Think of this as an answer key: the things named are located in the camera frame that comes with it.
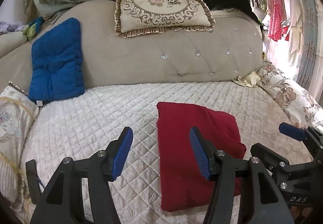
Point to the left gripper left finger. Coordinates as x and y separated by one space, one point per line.
61 201

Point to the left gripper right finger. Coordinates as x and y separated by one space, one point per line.
260 199

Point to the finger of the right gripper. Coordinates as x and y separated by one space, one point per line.
311 137
270 160

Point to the floral side pillow right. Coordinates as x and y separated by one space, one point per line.
295 101

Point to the cream crumpled cloth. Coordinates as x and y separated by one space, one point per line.
250 80

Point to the white quilted bedspread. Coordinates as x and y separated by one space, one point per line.
81 126

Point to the cream embroidered pillow left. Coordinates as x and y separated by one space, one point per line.
18 114

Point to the beige tufted headboard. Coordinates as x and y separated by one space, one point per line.
233 48

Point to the blue quilted cushion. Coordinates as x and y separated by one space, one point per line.
57 61

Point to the red polka dot garment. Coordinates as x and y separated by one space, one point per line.
277 13

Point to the green blue toy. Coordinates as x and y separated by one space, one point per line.
33 28

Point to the floral embroidered ruffled pillow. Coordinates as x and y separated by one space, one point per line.
140 17

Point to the purple knitted cloth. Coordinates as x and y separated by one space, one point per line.
10 27

